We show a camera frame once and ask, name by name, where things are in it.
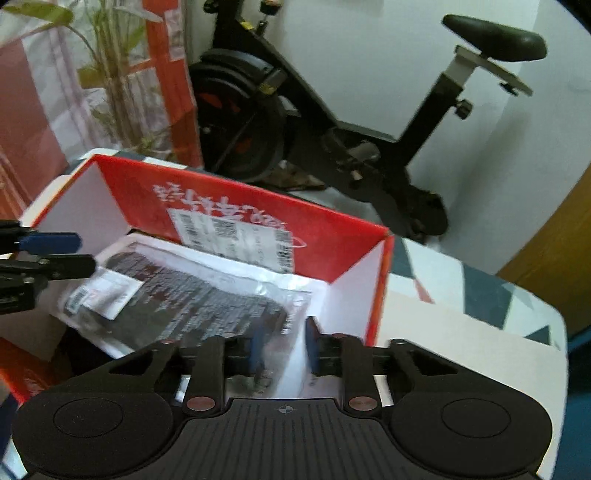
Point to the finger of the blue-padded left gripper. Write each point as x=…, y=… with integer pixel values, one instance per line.
x=17, y=238
x=52, y=267

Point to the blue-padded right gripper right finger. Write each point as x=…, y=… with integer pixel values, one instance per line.
x=345, y=357

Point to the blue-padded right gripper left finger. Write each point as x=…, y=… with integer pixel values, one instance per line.
x=217, y=359

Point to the black clear plastic package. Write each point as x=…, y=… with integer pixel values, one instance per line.
x=146, y=290

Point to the red strawberry cardboard box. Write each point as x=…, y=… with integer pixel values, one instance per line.
x=29, y=339

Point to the cartoon print tablecloth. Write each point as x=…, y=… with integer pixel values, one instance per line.
x=471, y=332

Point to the red white curtain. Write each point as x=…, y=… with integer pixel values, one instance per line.
x=30, y=155

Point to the wooden door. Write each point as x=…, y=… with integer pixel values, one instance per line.
x=555, y=263

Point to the green potted plant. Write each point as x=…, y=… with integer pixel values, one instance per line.
x=91, y=69

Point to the black exercise bike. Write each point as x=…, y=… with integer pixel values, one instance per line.
x=254, y=110

